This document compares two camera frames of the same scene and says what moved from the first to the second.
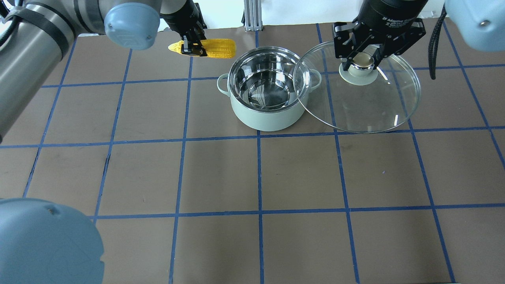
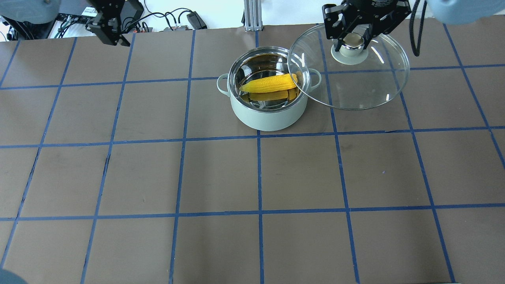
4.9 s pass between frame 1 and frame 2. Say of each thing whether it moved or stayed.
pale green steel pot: stayed
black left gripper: moved
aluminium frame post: stayed
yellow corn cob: moved
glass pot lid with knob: moved
